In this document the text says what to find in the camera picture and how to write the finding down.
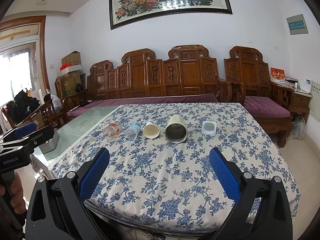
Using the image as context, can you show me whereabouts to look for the clear plastic teal-label cup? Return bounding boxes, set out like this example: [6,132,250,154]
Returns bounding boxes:
[125,122,141,141]

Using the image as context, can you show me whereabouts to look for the white plastic bag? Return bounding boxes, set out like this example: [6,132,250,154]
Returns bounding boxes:
[44,89,63,113]

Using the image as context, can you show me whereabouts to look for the cream steel-lined tumbler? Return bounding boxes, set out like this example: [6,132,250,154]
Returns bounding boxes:
[164,114,188,144]

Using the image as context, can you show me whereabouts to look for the blue floral tablecloth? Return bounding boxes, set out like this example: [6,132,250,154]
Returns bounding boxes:
[49,103,300,234]

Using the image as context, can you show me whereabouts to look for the grey wall electrical panel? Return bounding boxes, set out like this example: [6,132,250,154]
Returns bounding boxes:
[286,14,309,35]

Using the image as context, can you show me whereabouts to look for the small wooden chair left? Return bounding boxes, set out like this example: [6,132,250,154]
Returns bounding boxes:
[1,99,69,128]

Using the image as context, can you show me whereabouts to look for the stacked cardboard boxes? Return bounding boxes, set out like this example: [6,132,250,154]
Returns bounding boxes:
[56,50,82,98]

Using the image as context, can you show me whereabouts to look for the white square plastic cup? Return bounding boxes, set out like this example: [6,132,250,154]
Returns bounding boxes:
[202,121,217,135]

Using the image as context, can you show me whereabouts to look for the purple armchair cushion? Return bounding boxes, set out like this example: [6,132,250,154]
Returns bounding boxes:
[243,96,290,118]

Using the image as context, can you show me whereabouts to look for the small black desk fan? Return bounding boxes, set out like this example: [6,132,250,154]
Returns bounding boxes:
[75,83,90,107]

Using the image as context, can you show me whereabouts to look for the long carved wooden sofa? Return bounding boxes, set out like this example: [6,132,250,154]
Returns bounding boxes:
[66,44,233,120]

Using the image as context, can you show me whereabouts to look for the carved wooden armchair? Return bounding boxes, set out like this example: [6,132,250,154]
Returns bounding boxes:
[224,46,295,148]

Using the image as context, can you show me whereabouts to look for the wooden side table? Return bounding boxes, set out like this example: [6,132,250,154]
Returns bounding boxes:
[291,91,312,122]

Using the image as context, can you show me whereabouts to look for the white router box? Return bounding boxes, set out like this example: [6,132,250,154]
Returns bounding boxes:
[299,79,312,94]

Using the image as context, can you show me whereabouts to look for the cream paper cup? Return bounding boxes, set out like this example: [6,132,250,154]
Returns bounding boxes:
[143,120,160,139]

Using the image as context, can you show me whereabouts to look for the purple sofa cushion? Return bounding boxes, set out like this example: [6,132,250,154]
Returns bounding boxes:
[67,93,219,118]

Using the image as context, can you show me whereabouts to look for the person's left hand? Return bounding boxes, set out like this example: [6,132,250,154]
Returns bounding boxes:
[10,172,26,215]

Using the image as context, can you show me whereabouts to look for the red calendar card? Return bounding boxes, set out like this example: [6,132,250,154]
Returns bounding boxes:
[270,67,285,81]

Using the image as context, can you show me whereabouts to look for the black clothes pile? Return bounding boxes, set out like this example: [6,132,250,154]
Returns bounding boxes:
[7,90,40,125]

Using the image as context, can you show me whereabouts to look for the clear glass with red print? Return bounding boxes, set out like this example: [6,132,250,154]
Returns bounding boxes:
[103,121,122,140]

